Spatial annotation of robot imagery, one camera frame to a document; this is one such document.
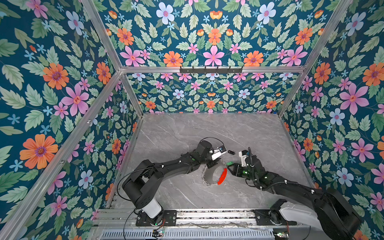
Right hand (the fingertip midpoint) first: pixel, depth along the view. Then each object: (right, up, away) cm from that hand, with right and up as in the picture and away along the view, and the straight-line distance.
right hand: (229, 167), depth 85 cm
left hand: (-5, +9, -1) cm, 10 cm away
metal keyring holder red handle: (-8, -6, +4) cm, 10 cm away
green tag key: (+2, 0, +8) cm, 8 cm away
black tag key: (+4, +6, +13) cm, 15 cm away
